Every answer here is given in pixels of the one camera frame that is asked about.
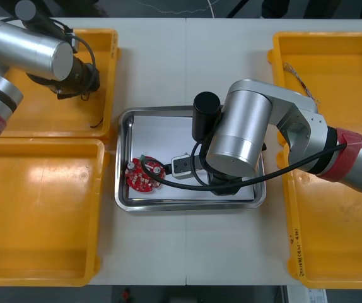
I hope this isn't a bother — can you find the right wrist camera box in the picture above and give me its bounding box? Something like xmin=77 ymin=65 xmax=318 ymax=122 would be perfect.
xmin=170 ymin=153 xmax=193 ymax=180

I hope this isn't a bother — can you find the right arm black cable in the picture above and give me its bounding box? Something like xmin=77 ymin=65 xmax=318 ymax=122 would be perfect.
xmin=141 ymin=143 xmax=342 ymax=192

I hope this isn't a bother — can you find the steel tray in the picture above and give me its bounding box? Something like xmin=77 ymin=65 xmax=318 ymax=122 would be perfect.
xmin=114 ymin=106 xmax=267 ymax=212

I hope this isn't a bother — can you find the yellow-orange plastic bin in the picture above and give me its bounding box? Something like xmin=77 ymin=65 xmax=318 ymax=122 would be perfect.
xmin=0 ymin=28 xmax=122 ymax=142
xmin=277 ymin=148 xmax=362 ymax=290
xmin=0 ymin=138 xmax=111 ymax=287
xmin=266 ymin=30 xmax=362 ymax=151

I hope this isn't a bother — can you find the round red circuit board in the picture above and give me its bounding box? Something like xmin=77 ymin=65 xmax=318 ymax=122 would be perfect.
xmin=124 ymin=154 xmax=166 ymax=193

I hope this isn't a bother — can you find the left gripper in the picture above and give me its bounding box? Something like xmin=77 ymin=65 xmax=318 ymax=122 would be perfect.
xmin=72 ymin=58 xmax=102 ymax=93

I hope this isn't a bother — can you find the thin twisted wire harness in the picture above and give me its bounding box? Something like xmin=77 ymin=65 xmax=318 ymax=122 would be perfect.
xmin=282 ymin=62 xmax=322 ymax=105

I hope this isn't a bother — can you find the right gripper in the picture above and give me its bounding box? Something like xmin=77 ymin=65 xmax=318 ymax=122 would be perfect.
xmin=163 ymin=141 xmax=212 ymax=186

